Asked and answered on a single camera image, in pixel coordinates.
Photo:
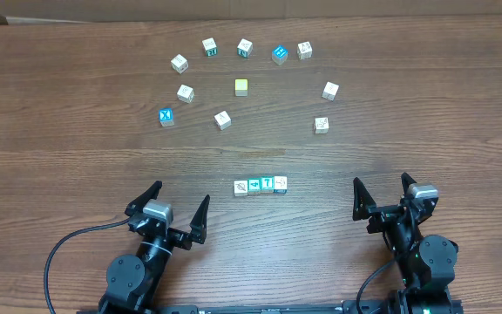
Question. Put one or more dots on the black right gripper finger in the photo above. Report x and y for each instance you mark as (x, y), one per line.
(364, 204)
(409, 186)

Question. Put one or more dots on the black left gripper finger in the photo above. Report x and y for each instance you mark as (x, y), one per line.
(138, 204)
(198, 224)

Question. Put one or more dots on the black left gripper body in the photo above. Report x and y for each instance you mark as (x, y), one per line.
(178, 236)

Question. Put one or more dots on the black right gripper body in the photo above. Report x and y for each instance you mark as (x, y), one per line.
(383, 217)

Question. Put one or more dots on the leaf drawing wooden block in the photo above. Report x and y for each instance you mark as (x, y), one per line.
(241, 188)

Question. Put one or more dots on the green 4 wooden block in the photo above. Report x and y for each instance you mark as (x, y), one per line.
(254, 186)

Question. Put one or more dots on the green 7 wooden block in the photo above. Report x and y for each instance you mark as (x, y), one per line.
(267, 184)

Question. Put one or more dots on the wooden block blue side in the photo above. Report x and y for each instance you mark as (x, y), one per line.
(280, 184)

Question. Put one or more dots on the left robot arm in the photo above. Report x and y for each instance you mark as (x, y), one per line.
(132, 280)

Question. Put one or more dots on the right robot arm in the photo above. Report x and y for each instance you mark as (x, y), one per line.
(426, 263)

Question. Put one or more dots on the wooden block lower right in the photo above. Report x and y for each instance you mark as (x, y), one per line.
(321, 125)

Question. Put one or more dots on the blue X wooden block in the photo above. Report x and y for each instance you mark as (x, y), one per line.
(166, 117)

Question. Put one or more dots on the wooden block red drawing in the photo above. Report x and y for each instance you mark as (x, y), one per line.
(222, 120)

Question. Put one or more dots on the wooden block far right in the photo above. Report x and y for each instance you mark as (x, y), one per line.
(330, 91)

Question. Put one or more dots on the wooden block left middle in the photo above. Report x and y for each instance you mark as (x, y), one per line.
(185, 93)

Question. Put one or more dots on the yellow top wooden block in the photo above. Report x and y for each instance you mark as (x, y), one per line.
(241, 87)

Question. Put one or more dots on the plain wooden block far left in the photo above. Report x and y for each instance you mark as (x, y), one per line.
(179, 63)

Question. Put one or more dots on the wooden block drawing top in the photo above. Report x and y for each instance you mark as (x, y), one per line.
(304, 50)

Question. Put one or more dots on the blue top wooden block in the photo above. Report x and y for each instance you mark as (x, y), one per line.
(279, 54)

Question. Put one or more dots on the wooden block teal letter side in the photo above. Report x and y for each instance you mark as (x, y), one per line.
(244, 48)

